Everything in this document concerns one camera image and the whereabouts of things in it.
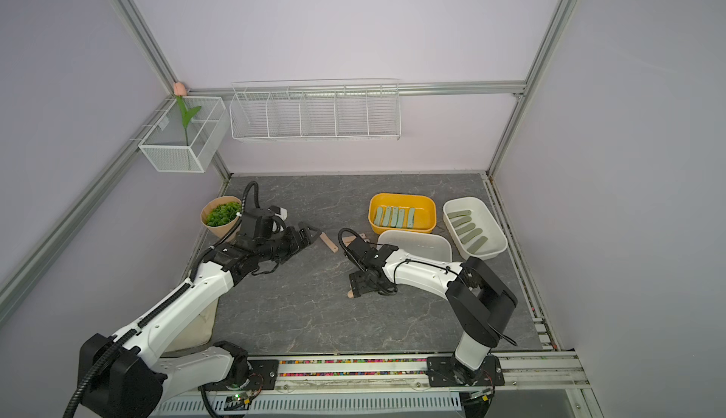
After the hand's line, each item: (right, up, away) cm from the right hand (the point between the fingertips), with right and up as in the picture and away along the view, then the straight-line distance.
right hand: (367, 283), depth 87 cm
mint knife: (+10, +20, +19) cm, 29 cm away
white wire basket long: (-18, +58, +11) cm, 61 cm away
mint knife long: (+4, +20, +19) cm, 27 cm away
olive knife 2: (+35, +18, +18) cm, 43 cm away
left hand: (-15, +14, -8) cm, 22 cm away
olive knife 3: (+36, +16, +16) cm, 42 cm away
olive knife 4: (+38, +13, +15) cm, 42 cm away
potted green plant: (-50, +21, +7) cm, 54 cm away
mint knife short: (+12, +18, +18) cm, 29 cm away
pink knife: (-4, -1, -8) cm, 9 cm away
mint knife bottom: (+7, +19, +18) cm, 27 cm away
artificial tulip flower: (-59, +53, +4) cm, 80 cm away
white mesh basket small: (-57, +46, +2) cm, 74 cm away
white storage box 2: (+39, +16, +15) cm, 45 cm away
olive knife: (+36, +21, +20) cm, 46 cm away
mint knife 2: (+17, +21, +20) cm, 33 cm away
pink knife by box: (-14, +11, +12) cm, 22 cm away
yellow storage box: (+22, +22, +21) cm, 37 cm away
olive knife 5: (+39, +10, +11) cm, 42 cm away
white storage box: (+20, +11, +10) cm, 25 cm away
